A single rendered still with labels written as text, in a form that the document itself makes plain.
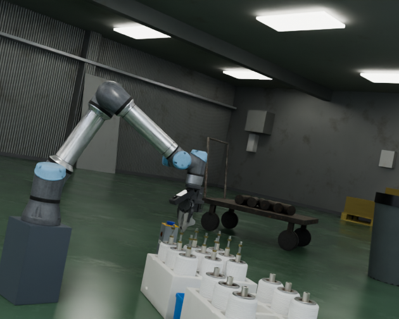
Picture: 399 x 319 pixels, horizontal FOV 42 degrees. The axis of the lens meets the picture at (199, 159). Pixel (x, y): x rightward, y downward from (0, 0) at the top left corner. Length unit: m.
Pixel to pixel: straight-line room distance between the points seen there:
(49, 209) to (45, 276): 0.26
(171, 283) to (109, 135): 10.13
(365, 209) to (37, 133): 7.18
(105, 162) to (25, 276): 10.03
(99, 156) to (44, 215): 9.89
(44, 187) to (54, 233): 0.18
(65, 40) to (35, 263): 10.15
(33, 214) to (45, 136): 9.78
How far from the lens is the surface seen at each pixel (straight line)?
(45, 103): 11.77
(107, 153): 12.08
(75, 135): 2.21
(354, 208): 11.42
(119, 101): 2.08
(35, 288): 2.11
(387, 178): 12.64
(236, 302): 1.69
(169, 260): 2.29
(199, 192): 2.30
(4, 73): 11.36
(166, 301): 2.17
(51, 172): 2.06
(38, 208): 2.08
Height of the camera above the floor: 0.65
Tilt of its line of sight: level
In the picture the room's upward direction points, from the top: 11 degrees clockwise
